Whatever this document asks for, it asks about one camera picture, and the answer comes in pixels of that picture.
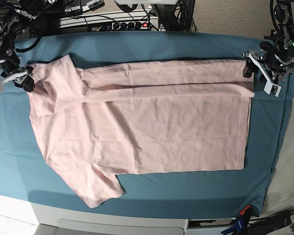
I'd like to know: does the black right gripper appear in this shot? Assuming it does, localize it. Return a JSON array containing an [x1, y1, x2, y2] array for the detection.
[[0, 66, 35, 93]]

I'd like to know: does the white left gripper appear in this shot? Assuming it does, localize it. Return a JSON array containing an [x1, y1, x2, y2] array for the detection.
[[242, 49, 281, 85]]

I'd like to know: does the pink T-shirt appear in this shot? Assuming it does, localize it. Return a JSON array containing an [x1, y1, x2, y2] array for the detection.
[[28, 55, 254, 208]]

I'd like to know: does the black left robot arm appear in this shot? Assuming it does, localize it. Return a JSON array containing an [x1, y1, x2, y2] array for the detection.
[[243, 0, 294, 84]]

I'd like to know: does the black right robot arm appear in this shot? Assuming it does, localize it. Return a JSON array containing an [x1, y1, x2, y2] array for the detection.
[[0, 10, 34, 93]]

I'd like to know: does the white power strip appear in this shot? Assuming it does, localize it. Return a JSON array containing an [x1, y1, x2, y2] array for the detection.
[[88, 20, 160, 32]]

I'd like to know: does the orange blue clamp bottom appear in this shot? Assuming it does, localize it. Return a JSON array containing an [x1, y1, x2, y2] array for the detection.
[[221, 205, 253, 235]]

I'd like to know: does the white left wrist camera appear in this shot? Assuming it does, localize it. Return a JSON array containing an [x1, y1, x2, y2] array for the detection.
[[264, 81, 282, 97]]

